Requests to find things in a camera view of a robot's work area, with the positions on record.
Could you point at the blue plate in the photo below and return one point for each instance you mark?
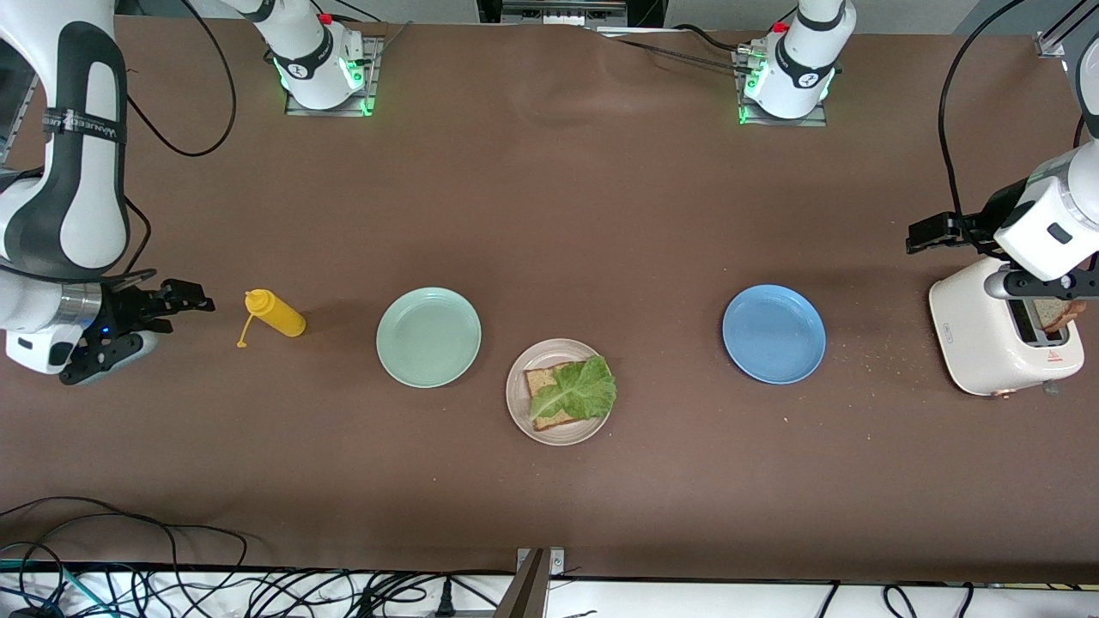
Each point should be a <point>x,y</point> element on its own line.
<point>774,334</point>

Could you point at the green lettuce leaf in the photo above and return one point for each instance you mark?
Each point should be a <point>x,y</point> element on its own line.
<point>579,390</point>

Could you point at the grey power strip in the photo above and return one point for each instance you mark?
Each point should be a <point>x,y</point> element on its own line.
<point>562,13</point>

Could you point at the mint green plate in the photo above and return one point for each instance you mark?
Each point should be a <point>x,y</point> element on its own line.
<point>428,337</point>

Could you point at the brown bread slice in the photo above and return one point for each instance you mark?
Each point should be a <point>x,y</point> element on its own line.
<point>539,382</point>
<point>1058,313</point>

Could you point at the grey metal table bracket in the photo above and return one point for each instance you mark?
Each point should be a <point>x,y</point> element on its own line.
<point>528,592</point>

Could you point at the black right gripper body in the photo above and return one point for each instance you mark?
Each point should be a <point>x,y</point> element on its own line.
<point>127,310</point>

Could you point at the white toaster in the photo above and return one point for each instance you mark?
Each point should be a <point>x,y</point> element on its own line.
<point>974,330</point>

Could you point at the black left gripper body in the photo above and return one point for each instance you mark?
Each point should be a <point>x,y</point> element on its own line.
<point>981,228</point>

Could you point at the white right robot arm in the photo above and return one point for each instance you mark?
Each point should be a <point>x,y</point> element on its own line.
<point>77,172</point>

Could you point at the yellow mustard squeeze bottle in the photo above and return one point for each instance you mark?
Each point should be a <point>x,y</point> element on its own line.
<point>279,316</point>

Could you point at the aluminium corner bracket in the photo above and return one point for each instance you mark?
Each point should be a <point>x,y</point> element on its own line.
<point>1049,45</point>

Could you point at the beige plate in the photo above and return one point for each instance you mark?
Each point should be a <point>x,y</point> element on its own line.
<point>558,436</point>

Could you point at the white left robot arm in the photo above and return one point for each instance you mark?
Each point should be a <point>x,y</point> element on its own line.
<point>1052,223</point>

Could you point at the aluminium frame rail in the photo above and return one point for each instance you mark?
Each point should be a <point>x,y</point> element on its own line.
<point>17,103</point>

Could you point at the black power plug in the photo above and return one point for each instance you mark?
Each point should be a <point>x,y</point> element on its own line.
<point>445,601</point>

